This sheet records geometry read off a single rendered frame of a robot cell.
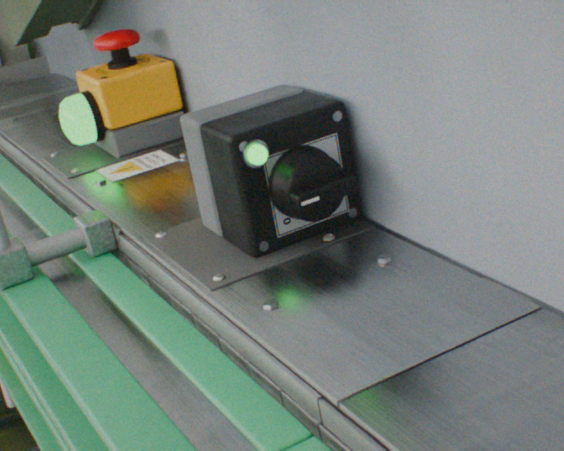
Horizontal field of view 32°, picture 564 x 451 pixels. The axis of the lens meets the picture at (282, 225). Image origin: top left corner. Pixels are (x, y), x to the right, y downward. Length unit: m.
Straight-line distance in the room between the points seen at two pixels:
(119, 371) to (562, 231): 0.25
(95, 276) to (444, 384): 0.30
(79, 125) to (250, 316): 0.36
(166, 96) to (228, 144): 0.29
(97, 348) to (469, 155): 0.24
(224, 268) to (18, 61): 0.78
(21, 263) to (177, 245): 0.12
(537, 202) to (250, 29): 0.30
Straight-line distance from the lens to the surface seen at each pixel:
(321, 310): 0.52
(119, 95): 0.84
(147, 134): 0.86
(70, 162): 0.87
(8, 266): 0.69
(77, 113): 0.85
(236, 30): 0.73
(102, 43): 0.86
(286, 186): 0.57
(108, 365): 0.56
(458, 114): 0.51
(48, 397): 0.70
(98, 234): 0.70
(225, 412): 0.49
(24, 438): 1.09
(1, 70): 1.32
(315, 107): 0.59
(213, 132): 0.59
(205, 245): 0.63
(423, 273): 0.55
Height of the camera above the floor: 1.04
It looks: 22 degrees down
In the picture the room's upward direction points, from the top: 110 degrees counter-clockwise
